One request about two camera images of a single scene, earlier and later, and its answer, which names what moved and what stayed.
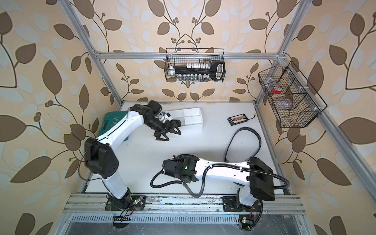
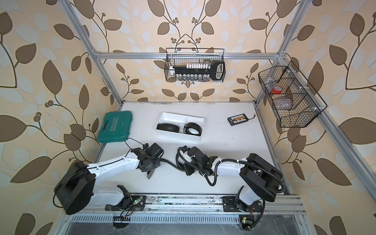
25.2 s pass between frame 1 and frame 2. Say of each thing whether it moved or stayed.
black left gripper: moved
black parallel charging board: stayed
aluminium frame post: stayed
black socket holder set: stayed
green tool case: stayed
